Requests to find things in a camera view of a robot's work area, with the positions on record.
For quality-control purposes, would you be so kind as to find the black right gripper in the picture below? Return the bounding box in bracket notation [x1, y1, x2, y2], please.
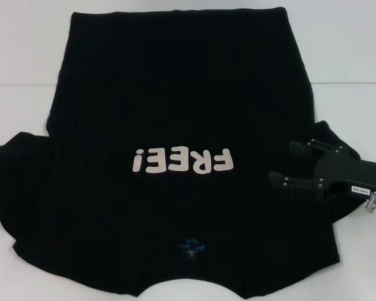
[268, 139, 376, 204]

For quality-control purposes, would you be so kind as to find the black shirt with FREE print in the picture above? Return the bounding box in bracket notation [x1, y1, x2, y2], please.
[0, 11, 364, 301]

